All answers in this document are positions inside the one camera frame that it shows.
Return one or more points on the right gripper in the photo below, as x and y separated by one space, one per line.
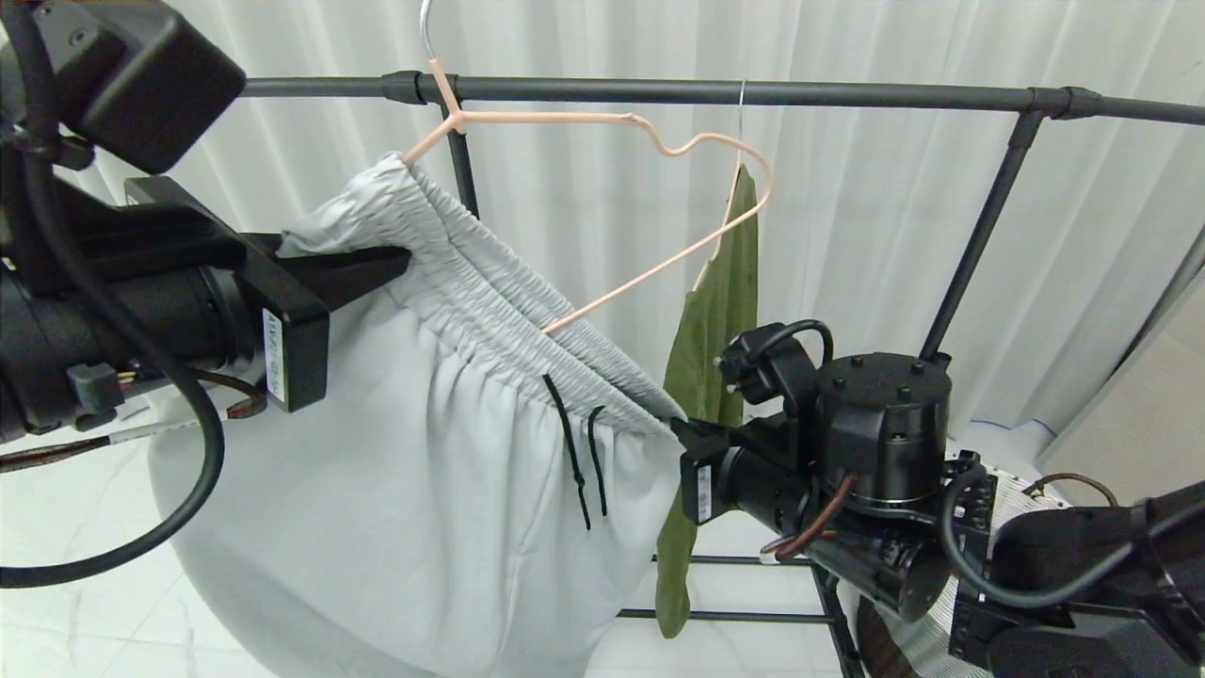
763 471

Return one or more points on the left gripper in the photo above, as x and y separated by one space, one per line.
292 348

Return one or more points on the black clothes rack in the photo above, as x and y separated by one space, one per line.
847 94

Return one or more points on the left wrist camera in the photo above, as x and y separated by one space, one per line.
141 75

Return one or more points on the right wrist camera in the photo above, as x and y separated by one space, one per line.
772 363

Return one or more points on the pink clothes hanger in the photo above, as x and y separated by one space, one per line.
730 202
565 117

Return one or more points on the green long-sleeved shirt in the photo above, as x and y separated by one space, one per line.
715 320

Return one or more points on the white laundry basket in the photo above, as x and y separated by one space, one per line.
927 640

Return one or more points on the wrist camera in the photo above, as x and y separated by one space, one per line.
772 363
141 75

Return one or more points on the white curtain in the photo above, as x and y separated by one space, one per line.
894 235

